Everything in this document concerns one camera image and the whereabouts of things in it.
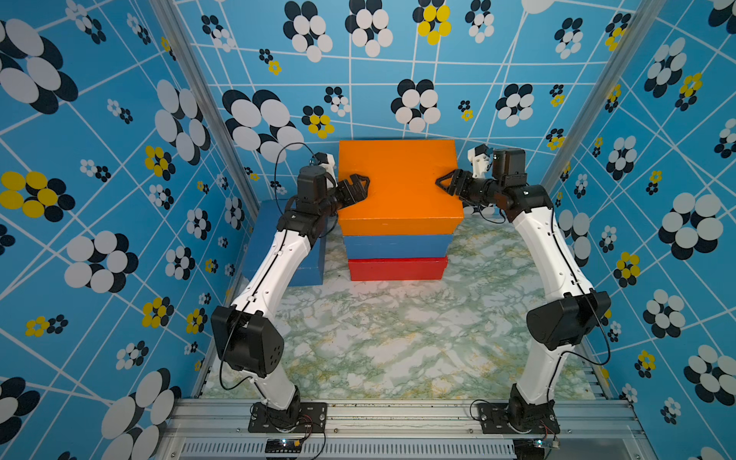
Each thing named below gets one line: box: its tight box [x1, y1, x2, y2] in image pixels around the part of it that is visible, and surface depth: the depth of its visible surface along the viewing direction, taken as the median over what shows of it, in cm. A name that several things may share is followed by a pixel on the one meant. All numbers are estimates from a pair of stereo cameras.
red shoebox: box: [347, 255, 449, 281], surface depth 98 cm
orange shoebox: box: [337, 138, 465, 237], surface depth 77 cm
